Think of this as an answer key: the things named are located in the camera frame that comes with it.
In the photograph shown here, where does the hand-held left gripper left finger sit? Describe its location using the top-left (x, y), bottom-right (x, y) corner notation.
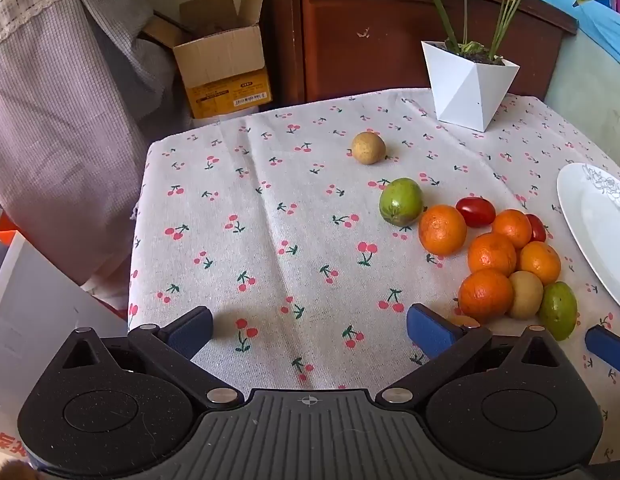
top-left (54, 306), bottom-right (245, 407)

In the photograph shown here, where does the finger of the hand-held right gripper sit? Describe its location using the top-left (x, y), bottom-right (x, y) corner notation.
top-left (585, 325), bottom-right (620, 382)

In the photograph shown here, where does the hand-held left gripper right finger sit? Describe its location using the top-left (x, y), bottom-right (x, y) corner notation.
top-left (376, 303), bottom-right (563, 407)

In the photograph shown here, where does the green round fruit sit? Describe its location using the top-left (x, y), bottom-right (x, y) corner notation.
top-left (379, 177), bottom-right (423, 227)
top-left (537, 281), bottom-right (578, 342)

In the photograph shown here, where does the brown round fruit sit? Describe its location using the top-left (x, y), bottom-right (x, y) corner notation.
top-left (351, 131), bottom-right (387, 165)
top-left (507, 271), bottom-right (545, 320)

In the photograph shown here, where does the orange mandarin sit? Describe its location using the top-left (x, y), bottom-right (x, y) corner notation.
top-left (458, 268), bottom-right (515, 324)
top-left (519, 241), bottom-right (562, 286)
top-left (491, 208), bottom-right (533, 250)
top-left (467, 232), bottom-right (518, 277)
top-left (418, 204), bottom-right (468, 256)

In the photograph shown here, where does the white patterned plate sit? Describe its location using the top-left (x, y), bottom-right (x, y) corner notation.
top-left (556, 162), bottom-right (620, 317)

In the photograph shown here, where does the red cherry tomato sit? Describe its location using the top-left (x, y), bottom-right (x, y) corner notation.
top-left (455, 197), bottom-right (497, 227)
top-left (526, 213), bottom-right (547, 243)

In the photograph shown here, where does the white box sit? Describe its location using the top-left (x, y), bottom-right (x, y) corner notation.
top-left (0, 230), bottom-right (128, 411)

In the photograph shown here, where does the cherry print tablecloth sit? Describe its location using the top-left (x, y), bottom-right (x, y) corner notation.
top-left (127, 89), bottom-right (620, 466)

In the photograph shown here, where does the checked cloth curtain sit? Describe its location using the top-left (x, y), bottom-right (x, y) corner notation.
top-left (0, 0), bottom-right (191, 286)

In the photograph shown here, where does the white angular plant pot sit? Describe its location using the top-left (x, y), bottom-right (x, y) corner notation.
top-left (421, 41), bottom-right (521, 133)

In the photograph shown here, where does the open cardboard box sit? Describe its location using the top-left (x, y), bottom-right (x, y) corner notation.
top-left (142, 0), bottom-right (273, 120)

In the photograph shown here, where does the brown wooden cabinet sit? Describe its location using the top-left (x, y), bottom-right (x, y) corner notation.
top-left (262, 0), bottom-right (578, 108)

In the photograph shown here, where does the blue printed quilt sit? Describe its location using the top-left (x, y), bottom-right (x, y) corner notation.
top-left (460, 0), bottom-right (620, 61)

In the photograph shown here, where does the green leafy plant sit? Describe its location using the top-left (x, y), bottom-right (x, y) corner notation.
top-left (412, 0), bottom-right (611, 63)

